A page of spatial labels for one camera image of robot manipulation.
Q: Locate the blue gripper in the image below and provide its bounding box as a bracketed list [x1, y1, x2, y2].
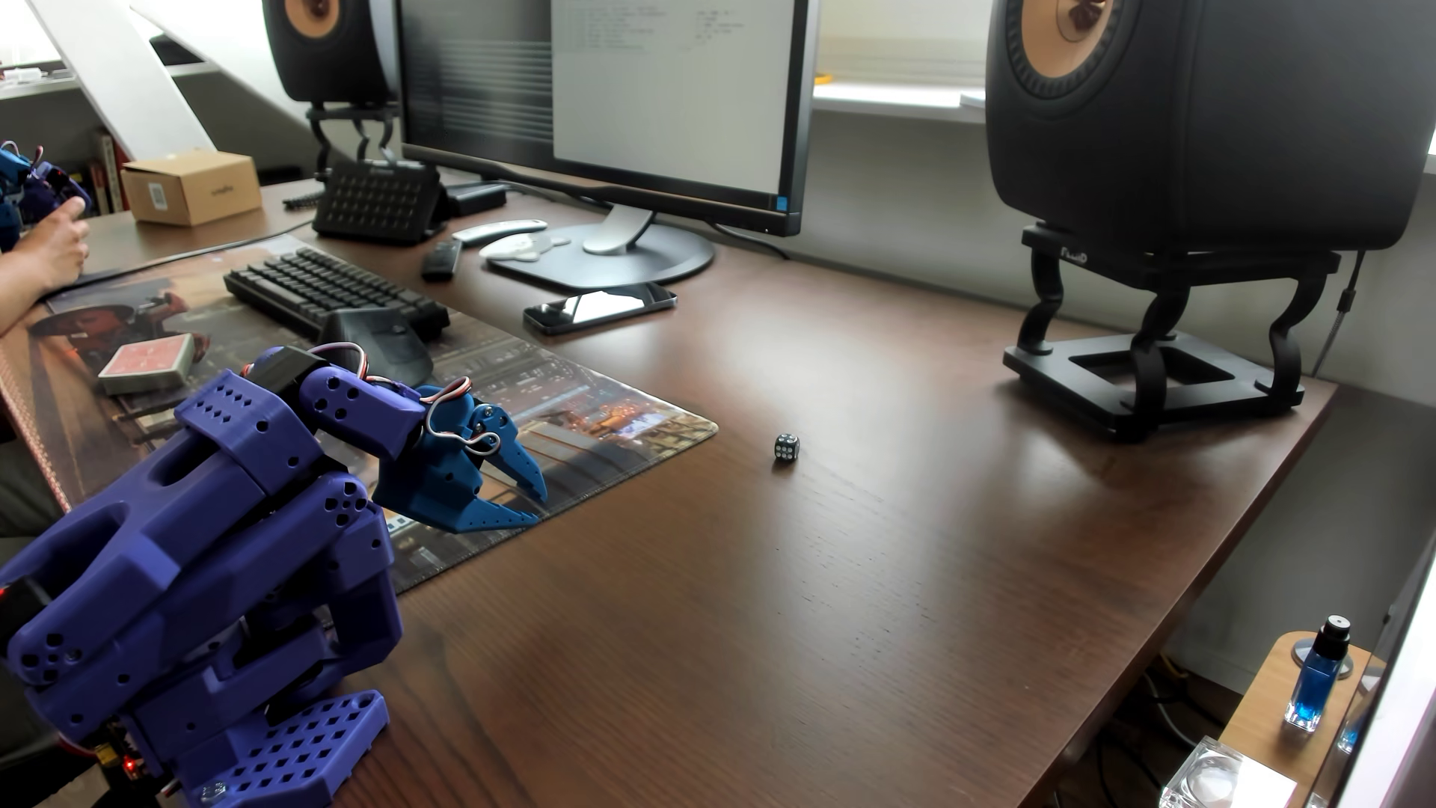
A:
[373, 387, 550, 534]

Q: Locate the blue leader arm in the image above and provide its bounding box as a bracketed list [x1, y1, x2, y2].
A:
[0, 140, 93, 254]

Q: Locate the person's hand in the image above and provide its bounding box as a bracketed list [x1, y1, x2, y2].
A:
[9, 196, 91, 296]

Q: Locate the printed desk mat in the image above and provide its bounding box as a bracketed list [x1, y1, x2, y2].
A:
[28, 233, 719, 594]

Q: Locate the black vertical mouse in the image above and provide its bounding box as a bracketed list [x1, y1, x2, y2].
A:
[319, 305, 437, 388]

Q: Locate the black smartphone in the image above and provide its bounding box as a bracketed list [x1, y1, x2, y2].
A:
[523, 281, 679, 337]

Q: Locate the white flat gadget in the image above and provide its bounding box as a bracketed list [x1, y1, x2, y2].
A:
[480, 231, 571, 264]

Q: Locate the white slim remote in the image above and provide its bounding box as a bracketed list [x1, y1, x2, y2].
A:
[452, 218, 549, 246]

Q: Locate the black keyboard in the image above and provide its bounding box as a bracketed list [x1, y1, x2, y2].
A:
[223, 247, 451, 343]

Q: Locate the small black box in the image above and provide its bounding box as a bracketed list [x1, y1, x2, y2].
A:
[443, 180, 509, 218]

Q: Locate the black perforated key pad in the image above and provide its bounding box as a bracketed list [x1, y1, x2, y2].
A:
[312, 159, 444, 246]

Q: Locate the red playing card deck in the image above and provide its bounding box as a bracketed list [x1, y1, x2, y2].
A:
[96, 333, 197, 397]

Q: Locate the thin black speaker stand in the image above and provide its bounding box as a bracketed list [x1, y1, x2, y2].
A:
[305, 101, 401, 181]

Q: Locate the black computer monitor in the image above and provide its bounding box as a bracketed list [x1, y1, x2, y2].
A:
[393, 0, 820, 291]

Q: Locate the small cardboard box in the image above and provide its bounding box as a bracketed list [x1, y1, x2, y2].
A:
[120, 149, 264, 228]

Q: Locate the small black speaker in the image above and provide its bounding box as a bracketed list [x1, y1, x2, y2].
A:
[261, 0, 396, 109]

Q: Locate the robot controller board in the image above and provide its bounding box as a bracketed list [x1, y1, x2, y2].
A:
[90, 729, 147, 787]

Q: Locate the row of books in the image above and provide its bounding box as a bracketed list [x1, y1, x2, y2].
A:
[67, 132, 127, 217]

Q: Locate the clear glass cube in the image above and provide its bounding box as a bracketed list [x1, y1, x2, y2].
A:
[1159, 735, 1299, 808]

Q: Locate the large black speaker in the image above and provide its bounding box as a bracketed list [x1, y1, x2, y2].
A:
[985, 0, 1436, 255]

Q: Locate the wooden side shelf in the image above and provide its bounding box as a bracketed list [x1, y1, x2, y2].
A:
[1219, 631, 1375, 808]

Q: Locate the blue perfume bottle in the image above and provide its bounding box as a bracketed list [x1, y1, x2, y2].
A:
[1284, 615, 1353, 734]

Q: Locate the red white servo cable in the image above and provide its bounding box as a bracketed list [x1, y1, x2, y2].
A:
[325, 342, 503, 456]

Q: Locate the black speaker cable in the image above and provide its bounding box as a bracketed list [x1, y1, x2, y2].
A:
[1310, 249, 1368, 377]

